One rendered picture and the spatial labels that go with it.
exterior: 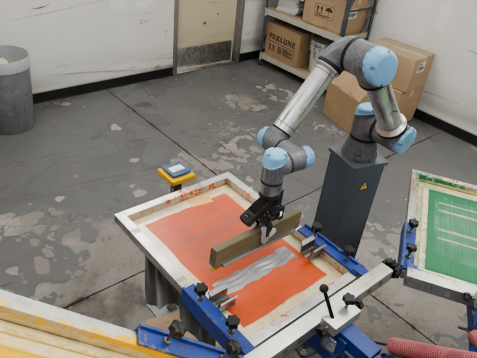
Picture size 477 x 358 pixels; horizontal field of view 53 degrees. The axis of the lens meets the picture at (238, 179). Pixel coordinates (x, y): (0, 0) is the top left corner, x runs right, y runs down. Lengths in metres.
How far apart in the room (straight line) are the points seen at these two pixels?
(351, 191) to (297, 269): 0.46
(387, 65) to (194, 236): 0.94
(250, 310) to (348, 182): 0.73
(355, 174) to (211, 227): 0.63
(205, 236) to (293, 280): 0.39
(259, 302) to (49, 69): 3.84
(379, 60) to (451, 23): 3.81
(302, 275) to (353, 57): 0.79
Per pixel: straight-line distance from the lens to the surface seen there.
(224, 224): 1.96
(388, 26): 5.73
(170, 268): 1.71
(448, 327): 3.25
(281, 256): 1.85
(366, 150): 2.04
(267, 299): 1.70
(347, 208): 2.14
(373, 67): 1.57
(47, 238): 3.41
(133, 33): 5.36
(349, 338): 1.55
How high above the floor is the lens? 2.20
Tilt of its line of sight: 34 degrees down
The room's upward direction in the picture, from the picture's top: 7 degrees clockwise
